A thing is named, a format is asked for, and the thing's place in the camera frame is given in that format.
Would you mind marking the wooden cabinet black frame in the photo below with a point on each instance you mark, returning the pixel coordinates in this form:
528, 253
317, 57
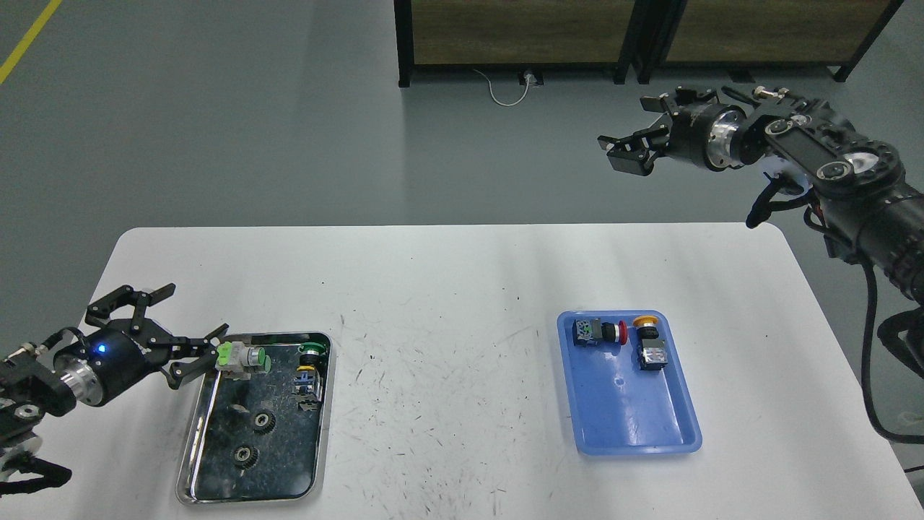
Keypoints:
520, 36
739, 36

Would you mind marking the wooden cabinet right black frame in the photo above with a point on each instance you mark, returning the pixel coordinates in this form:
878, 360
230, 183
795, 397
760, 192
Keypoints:
739, 36

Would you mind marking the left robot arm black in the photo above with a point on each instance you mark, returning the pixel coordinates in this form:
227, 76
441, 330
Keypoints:
31, 389

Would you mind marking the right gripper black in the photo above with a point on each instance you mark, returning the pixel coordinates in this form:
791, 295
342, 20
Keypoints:
700, 132

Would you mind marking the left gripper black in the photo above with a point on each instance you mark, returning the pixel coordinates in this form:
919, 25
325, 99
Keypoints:
111, 361

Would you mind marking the black gear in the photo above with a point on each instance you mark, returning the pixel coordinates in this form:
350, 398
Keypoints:
245, 456
263, 422

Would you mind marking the blue plastic tray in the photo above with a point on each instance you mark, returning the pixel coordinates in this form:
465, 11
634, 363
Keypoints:
617, 409

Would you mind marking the red push button switch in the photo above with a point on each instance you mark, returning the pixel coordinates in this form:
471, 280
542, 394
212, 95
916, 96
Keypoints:
592, 332

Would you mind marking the wooden cabinet left black frame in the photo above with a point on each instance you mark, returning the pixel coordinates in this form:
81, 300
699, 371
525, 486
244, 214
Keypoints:
520, 36

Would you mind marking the yellow push button switch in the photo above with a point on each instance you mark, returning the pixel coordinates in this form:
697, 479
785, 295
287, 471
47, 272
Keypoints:
651, 352

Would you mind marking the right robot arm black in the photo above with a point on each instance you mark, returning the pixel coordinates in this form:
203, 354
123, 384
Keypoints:
851, 188

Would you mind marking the floor power socket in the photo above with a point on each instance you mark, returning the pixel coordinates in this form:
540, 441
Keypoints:
530, 78

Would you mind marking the dark green push button switch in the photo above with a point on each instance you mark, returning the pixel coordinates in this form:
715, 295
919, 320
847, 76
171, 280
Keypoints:
307, 382

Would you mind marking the silver metal tray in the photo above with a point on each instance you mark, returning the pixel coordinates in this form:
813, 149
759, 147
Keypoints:
291, 460

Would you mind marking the light green push button switch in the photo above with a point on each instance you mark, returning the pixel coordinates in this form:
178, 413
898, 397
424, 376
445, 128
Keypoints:
238, 361

